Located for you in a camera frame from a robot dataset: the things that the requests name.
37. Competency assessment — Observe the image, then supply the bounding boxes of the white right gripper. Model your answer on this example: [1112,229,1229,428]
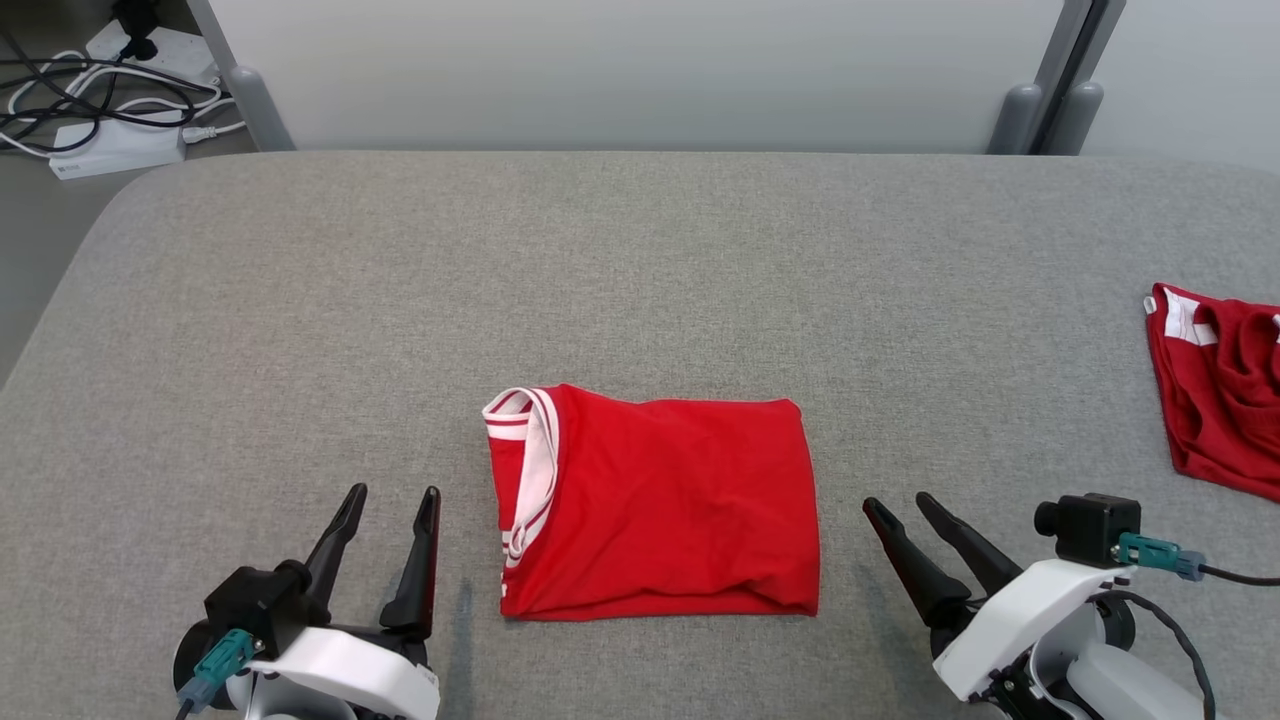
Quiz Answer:
[862,491,1139,720]

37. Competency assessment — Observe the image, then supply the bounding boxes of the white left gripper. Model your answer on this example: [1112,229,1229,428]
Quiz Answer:
[225,483,442,720]

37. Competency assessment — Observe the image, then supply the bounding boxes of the red basketball jersey white trim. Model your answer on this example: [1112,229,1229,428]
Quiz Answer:
[482,383,821,623]

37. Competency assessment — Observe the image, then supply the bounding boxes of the red shorts with white stripe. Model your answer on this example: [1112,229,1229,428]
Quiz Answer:
[1144,283,1280,503]

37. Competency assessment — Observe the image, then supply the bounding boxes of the white partition panel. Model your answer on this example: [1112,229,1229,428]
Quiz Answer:
[1085,0,1280,171]
[210,0,1066,153]

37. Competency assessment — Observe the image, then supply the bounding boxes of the black power plug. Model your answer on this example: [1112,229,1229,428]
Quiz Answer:
[112,0,161,61]

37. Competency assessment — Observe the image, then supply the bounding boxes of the teal left camera connector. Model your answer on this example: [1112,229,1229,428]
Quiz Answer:
[178,628,257,713]

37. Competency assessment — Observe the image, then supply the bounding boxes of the teal camera connector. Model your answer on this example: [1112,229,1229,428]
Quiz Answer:
[178,628,257,713]
[1112,532,1207,583]

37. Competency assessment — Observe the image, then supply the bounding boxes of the teal right camera connector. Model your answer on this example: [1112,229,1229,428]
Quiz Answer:
[1112,532,1207,583]

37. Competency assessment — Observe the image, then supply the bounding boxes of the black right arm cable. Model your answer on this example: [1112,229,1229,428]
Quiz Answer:
[1100,565,1280,720]

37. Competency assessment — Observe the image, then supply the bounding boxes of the grey partition post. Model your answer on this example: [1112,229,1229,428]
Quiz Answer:
[987,0,1096,156]
[1040,0,1129,156]
[185,0,298,153]

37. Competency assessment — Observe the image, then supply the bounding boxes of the white power cable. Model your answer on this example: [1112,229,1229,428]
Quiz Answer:
[5,50,246,161]

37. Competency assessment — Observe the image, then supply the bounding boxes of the black floor cables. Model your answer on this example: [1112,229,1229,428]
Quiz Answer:
[0,30,221,156]

